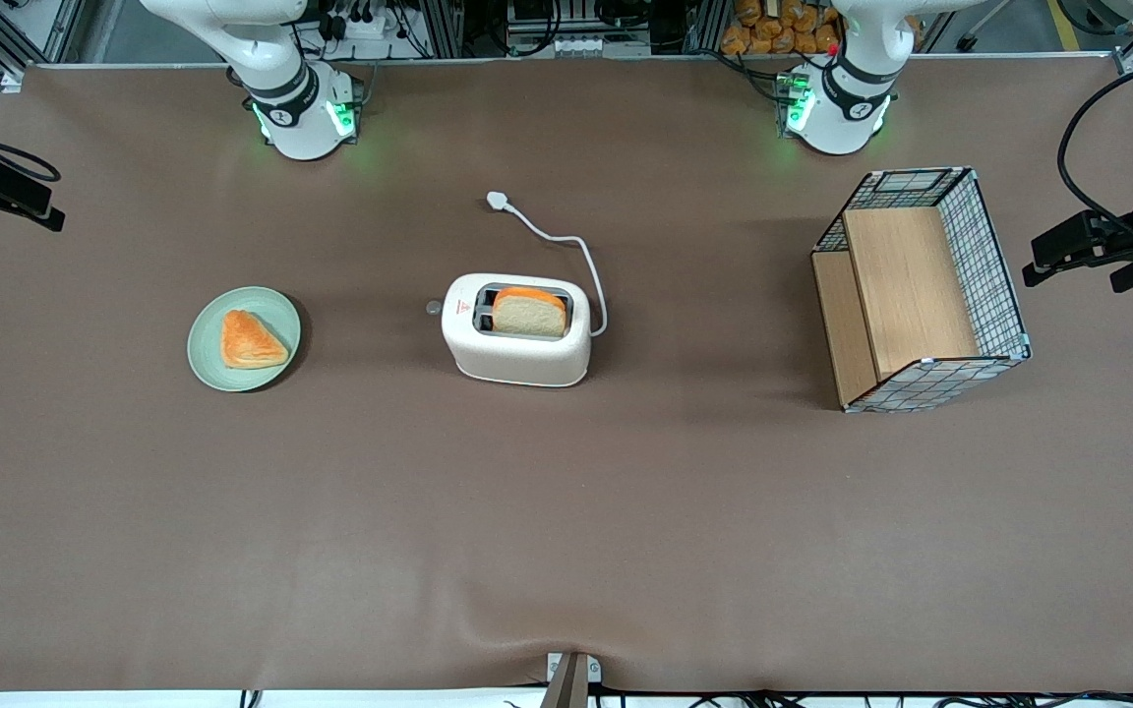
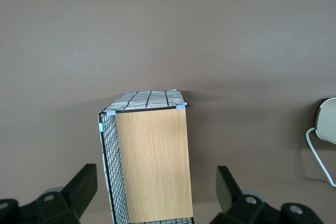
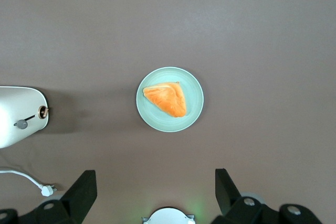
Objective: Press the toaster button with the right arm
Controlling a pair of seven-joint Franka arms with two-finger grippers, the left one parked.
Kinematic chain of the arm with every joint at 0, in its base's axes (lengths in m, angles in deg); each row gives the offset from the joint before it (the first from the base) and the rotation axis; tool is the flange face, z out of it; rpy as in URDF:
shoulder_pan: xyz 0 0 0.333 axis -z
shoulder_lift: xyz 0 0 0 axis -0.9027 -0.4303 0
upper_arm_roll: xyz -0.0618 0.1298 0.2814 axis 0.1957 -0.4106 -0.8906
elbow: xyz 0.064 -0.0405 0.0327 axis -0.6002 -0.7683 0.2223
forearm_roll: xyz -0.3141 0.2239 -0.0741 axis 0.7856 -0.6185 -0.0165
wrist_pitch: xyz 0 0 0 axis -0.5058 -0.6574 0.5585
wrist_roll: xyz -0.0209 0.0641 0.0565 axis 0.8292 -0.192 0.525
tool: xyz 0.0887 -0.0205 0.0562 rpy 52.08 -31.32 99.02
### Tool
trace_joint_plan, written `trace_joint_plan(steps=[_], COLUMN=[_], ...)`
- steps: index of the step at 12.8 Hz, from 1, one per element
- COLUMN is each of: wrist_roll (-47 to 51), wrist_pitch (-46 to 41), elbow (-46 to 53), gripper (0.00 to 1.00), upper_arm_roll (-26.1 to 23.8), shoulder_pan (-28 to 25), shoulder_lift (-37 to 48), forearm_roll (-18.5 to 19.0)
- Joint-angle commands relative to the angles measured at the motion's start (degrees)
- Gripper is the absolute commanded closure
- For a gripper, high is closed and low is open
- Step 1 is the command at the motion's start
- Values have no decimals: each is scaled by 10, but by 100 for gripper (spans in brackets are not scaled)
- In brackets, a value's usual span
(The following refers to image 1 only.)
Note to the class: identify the white two-slot toaster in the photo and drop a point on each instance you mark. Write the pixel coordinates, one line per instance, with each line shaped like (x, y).
(517, 354)

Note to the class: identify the bread slice with orange crust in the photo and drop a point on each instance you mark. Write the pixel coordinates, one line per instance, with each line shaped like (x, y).
(529, 317)

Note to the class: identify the brown table mat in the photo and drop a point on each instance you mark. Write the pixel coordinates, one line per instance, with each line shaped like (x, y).
(566, 511)

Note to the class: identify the orange triangular pastry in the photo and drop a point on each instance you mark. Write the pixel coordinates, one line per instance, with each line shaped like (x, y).
(250, 342)

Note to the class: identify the pale green round plate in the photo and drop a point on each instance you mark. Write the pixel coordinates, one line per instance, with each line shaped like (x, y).
(208, 364)

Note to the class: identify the white power strip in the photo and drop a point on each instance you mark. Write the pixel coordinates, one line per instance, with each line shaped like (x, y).
(370, 25)

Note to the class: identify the pile of orange bread rolls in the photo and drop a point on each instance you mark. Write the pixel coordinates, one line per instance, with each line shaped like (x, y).
(773, 29)

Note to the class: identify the metal bracket with brown post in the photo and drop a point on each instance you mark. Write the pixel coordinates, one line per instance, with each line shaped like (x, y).
(571, 680)

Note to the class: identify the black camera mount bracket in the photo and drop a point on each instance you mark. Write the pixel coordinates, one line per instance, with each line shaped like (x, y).
(1107, 241)
(6, 189)

